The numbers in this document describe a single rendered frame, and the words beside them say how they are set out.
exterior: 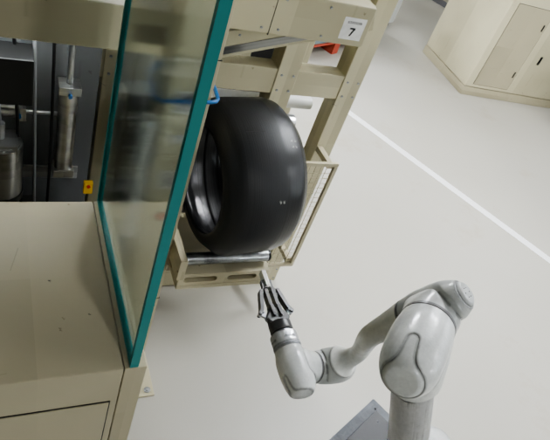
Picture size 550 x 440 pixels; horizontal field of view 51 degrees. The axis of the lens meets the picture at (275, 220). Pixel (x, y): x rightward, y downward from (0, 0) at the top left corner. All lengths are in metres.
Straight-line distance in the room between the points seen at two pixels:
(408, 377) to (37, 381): 0.76
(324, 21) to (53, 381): 1.40
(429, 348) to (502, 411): 2.33
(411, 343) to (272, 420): 1.68
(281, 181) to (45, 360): 0.91
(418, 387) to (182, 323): 1.96
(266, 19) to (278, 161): 0.47
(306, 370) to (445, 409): 1.68
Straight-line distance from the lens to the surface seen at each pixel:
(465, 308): 1.39
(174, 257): 2.08
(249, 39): 2.14
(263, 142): 1.83
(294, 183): 1.86
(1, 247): 1.53
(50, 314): 1.40
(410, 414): 1.42
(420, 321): 1.31
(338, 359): 1.84
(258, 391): 2.93
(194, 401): 2.81
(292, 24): 2.01
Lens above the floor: 2.37
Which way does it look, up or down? 38 degrees down
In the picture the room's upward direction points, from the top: 22 degrees clockwise
